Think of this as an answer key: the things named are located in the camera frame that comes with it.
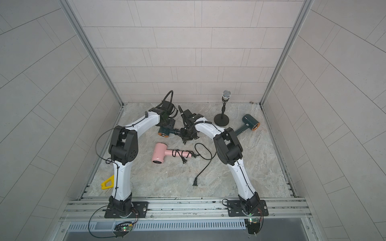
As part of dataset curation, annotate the green hair dryer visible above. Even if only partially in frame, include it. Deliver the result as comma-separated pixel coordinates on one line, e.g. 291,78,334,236
158,127,181,138
235,114,260,136

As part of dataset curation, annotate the pink dryer black cord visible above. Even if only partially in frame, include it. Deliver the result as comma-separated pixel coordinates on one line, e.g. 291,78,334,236
170,149,200,165

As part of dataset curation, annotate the pink hair dryer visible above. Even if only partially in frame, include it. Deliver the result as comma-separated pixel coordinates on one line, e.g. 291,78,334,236
151,143,193,164

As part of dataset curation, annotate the green dryer cord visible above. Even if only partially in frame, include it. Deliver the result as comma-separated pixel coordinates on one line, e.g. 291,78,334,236
192,143,218,186

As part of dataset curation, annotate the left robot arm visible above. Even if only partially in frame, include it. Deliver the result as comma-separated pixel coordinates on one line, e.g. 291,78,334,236
105,100,175,219

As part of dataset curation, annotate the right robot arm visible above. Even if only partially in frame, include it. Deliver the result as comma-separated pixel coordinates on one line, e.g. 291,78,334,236
180,109,262,216

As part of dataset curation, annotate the microphone on black stand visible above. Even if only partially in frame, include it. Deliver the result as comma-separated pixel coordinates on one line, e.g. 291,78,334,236
214,90,231,127

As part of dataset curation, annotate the yellow triangular plastic piece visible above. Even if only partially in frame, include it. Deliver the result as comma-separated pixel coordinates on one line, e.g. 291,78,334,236
101,175,115,190

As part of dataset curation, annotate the right circuit board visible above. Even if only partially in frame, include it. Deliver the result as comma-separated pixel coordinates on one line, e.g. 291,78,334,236
244,219,262,235

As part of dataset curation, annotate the circuit board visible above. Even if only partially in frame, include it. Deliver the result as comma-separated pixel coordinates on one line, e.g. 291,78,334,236
114,222,134,233
244,219,262,235

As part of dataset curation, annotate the left circuit board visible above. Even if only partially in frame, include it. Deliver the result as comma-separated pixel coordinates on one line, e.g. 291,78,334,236
114,222,134,233

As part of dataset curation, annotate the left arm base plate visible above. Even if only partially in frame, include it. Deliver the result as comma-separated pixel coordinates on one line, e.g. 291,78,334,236
103,201,149,219

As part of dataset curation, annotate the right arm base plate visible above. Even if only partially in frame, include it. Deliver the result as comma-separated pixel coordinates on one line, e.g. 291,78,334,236
223,199,269,217

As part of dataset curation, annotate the aluminium rail frame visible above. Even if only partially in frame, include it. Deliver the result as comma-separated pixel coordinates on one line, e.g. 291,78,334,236
59,198,312,222

